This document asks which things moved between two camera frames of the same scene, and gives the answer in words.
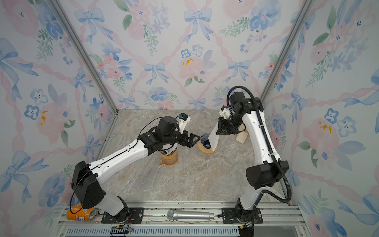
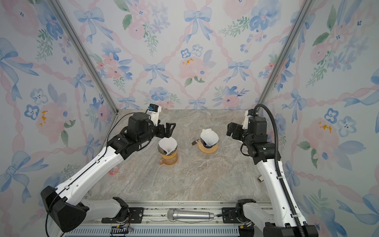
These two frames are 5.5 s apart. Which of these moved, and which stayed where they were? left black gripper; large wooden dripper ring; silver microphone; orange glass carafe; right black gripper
Moved: left black gripper; right black gripper
Stayed: silver microphone; orange glass carafe; large wooden dripper ring
